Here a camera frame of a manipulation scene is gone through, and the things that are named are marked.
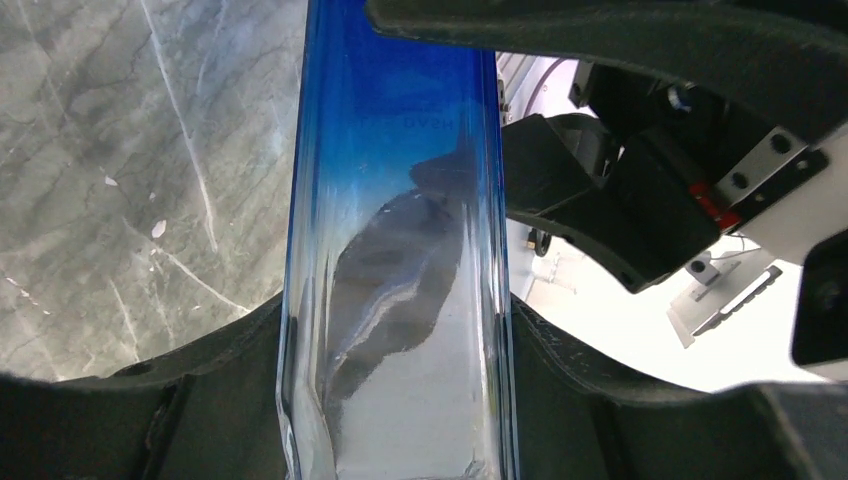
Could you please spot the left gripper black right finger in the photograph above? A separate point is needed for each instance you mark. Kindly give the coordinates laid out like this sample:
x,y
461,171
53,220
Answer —
x,y
584,415

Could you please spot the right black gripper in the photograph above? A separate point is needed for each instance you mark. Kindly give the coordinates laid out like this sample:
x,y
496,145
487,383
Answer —
x,y
649,175

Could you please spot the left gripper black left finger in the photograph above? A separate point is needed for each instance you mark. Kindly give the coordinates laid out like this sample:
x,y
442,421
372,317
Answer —
x,y
206,410

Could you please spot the blue labelled clear bottle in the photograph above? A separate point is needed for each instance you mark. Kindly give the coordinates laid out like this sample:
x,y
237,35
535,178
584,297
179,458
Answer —
x,y
395,349

